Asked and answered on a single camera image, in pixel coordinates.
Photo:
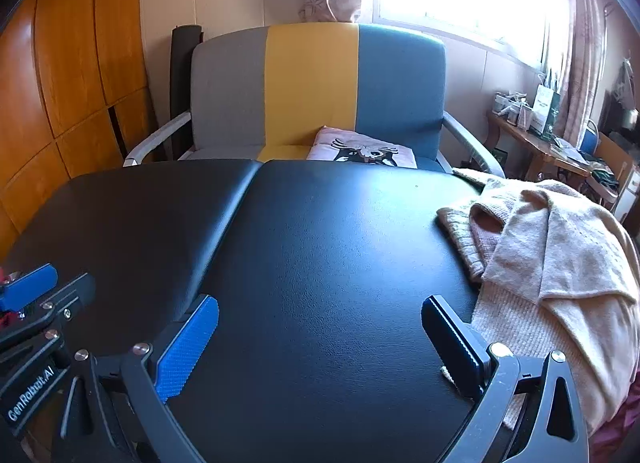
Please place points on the grey yellow blue armchair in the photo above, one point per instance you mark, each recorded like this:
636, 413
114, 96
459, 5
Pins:
310, 83

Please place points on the wooden wardrobe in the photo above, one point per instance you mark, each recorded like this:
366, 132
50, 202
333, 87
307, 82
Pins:
75, 68

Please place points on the dark red cloth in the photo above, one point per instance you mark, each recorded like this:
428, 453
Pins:
620, 438

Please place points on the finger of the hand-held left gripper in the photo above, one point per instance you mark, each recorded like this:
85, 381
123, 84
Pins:
70, 295
27, 285

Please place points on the pink printed cushion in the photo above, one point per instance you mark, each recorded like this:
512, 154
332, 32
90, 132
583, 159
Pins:
330, 148

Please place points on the blue chair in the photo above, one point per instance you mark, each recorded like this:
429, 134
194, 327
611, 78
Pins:
590, 138

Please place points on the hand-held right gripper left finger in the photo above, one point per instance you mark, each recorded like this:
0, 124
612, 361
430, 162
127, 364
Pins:
185, 348

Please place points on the cream ribbed sweater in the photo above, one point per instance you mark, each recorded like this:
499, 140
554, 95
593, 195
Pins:
525, 343

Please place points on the green paper bag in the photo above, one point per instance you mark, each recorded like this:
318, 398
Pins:
547, 113

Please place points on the pink knit sweater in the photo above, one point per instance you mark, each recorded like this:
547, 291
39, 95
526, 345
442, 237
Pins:
467, 238

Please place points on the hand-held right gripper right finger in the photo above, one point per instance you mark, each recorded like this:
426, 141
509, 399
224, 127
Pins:
452, 345

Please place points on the wooden desk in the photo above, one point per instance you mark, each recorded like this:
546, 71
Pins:
530, 140

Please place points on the hanging grey cloth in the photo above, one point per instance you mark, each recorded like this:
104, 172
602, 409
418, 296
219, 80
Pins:
625, 85

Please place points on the black rolled mat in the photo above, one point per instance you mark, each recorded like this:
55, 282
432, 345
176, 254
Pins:
180, 73

